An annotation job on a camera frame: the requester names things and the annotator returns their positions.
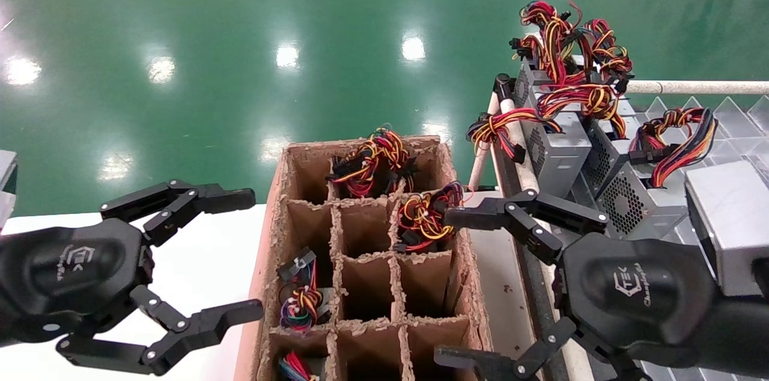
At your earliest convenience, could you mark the brown cardboard divider box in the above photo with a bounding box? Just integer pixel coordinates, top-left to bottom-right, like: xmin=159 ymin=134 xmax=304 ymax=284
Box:
xmin=234 ymin=136 xmax=502 ymax=381

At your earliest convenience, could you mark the black pipe connector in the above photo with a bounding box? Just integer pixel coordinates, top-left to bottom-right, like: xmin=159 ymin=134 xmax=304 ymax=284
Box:
xmin=494 ymin=73 xmax=517 ymax=102

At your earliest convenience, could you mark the power supply with wire bundle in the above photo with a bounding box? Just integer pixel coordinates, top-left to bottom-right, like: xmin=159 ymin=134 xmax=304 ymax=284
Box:
xmin=276 ymin=351 xmax=328 ymax=381
xmin=327 ymin=127 xmax=419 ymax=198
xmin=394 ymin=181 xmax=467 ymax=254
xmin=598 ymin=106 xmax=719 ymax=242
xmin=278 ymin=248 xmax=334 ymax=334

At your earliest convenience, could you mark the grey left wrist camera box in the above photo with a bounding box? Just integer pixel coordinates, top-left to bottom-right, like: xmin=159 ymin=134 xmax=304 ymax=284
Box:
xmin=0 ymin=150 xmax=19 ymax=231

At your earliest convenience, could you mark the white rack pipe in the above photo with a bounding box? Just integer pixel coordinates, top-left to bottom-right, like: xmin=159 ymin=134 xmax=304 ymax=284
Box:
xmin=500 ymin=99 xmax=595 ymax=381
xmin=628 ymin=81 xmax=769 ymax=96
xmin=467 ymin=93 xmax=500 ymax=191

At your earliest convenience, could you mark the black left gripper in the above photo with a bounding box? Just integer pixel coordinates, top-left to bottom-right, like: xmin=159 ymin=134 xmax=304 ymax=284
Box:
xmin=0 ymin=180 xmax=265 ymax=377

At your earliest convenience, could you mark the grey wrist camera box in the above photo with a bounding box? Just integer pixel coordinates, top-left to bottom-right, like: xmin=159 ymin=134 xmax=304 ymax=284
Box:
xmin=0 ymin=150 xmax=19 ymax=231
xmin=685 ymin=160 xmax=769 ymax=299

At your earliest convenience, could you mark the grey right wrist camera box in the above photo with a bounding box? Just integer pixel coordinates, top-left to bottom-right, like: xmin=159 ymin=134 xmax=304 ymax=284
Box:
xmin=685 ymin=160 xmax=769 ymax=299

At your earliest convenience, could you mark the clear plastic ribbed sheet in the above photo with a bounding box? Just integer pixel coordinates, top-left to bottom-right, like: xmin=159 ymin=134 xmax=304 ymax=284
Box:
xmin=568 ymin=96 xmax=769 ymax=381

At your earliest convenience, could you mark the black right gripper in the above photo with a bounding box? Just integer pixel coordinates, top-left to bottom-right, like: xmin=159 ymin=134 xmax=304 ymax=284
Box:
xmin=434 ymin=190 xmax=719 ymax=381

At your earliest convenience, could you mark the black rack rail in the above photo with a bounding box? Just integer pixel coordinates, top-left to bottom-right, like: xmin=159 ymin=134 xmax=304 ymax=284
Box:
xmin=490 ymin=141 xmax=571 ymax=381

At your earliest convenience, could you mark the grey power supply with wires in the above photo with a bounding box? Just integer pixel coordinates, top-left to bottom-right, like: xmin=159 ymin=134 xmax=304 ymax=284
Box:
xmin=466 ymin=108 xmax=592 ymax=201
xmin=538 ymin=84 xmax=642 ymax=198
xmin=509 ymin=0 xmax=580 ymax=108
xmin=576 ymin=17 xmax=634 ymax=82

